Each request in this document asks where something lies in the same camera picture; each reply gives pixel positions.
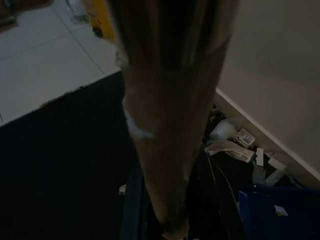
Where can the black floor mat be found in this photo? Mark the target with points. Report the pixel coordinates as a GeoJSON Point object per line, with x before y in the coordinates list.
{"type": "Point", "coordinates": [62, 162]}

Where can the white baseboard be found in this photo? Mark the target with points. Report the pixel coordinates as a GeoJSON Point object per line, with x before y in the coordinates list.
{"type": "Point", "coordinates": [275, 140]}

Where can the clear plastic case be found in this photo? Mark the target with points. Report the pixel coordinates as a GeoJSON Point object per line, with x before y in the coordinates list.
{"type": "Point", "coordinates": [267, 176]}

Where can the clear bubble wrap bag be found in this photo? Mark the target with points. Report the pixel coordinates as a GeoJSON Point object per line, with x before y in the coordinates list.
{"type": "Point", "coordinates": [222, 131]}

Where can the white printed plastic pouch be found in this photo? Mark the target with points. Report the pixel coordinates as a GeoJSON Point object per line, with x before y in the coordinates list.
{"type": "Point", "coordinates": [225, 149]}

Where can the crumpled white paper scrap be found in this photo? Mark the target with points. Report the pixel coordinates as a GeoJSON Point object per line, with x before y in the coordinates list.
{"type": "Point", "coordinates": [280, 210]}

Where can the yellow pedal bin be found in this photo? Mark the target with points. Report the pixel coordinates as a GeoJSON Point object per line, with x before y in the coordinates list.
{"type": "Point", "coordinates": [102, 20]}

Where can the small printed timer box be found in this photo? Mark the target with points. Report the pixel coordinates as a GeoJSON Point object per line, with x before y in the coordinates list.
{"type": "Point", "coordinates": [246, 140]}

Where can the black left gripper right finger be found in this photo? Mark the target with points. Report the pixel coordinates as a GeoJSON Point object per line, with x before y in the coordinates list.
{"type": "Point", "coordinates": [212, 212]}

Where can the clear plastic packaging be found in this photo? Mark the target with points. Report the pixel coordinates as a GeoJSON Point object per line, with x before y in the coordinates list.
{"type": "Point", "coordinates": [75, 12]}

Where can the tape-wrapped hand broom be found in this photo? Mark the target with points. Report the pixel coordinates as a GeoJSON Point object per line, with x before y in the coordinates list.
{"type": "Point", "coordinates": [170, 125]}

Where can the white folded paper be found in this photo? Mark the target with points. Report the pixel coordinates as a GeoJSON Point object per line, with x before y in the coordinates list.
{"type": "Point", "coordinates": [277, 160]}

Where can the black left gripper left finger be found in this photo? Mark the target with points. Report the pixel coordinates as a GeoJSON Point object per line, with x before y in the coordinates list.
{"type": "Point", "coordinates": [135, 215]}

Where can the white plastic strip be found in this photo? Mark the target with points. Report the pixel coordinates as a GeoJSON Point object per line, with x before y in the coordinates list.
{"type": "Point", "coordinates": [259, 157]}

